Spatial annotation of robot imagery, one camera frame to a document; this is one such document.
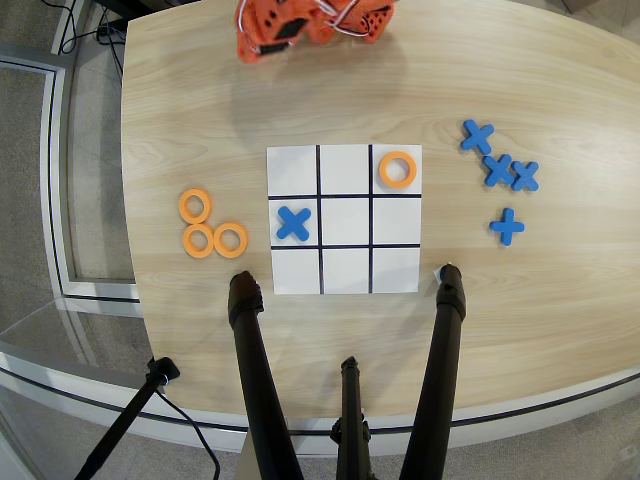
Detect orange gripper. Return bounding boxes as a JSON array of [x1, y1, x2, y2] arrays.
[[236, 0, 314, 65]]

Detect orange foam ring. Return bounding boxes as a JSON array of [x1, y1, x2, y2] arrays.
[[378, 150, 418, 190], [213, 221, 250, 259], [178, 188, 213, 225], [182, 223, 217, 259]]

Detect blue foam cross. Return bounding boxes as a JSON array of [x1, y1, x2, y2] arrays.
[[460, 118, 496, 157], [275, 205, 313, 242], [510, 160, 541, 193], [489, 207, 526, 248], [482, 153, 516, 189]]

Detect white tic-tac-toe grid sheet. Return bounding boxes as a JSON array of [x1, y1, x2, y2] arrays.
[[266, 144, 424, 296]]

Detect short black tripod leg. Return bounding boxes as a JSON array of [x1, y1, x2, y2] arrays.
[[329, 355, 374, 480]]

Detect thin black stand pole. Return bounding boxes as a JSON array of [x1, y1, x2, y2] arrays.
[[73, 356, 181, 480]]

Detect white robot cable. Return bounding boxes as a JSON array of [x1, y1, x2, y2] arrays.
[[236, 0, 375, 40]]

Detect black floor cables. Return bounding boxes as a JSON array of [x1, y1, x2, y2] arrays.
[[57, 0, 126, 76]]

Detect grey metal partition frame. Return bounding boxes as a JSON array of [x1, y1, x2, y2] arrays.
[[0, 42, 142, 306]]

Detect black stand cable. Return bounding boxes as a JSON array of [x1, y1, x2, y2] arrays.
[[154, 388, 222, 480]]

